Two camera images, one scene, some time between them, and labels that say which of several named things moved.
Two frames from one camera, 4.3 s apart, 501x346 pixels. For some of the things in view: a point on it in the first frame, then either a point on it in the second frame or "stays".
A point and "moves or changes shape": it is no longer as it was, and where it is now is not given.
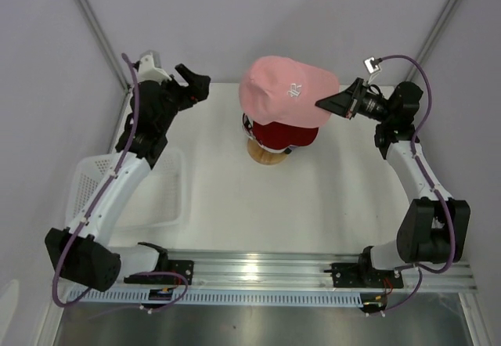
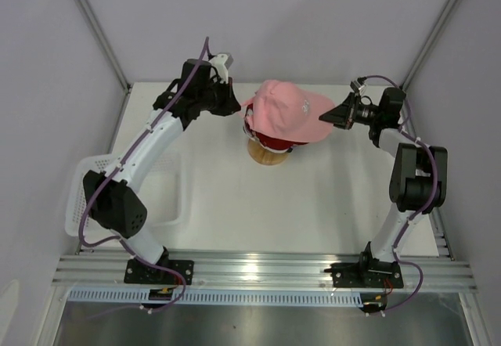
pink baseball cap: x=280 y=91 moves or changes shape
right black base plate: x=363 y=274 stays
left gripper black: x=196 y=91 -> x=229 y=105
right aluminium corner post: x=414 y=68 stays
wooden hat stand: x=260 y=155 stays
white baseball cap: x=287 y=149 stays
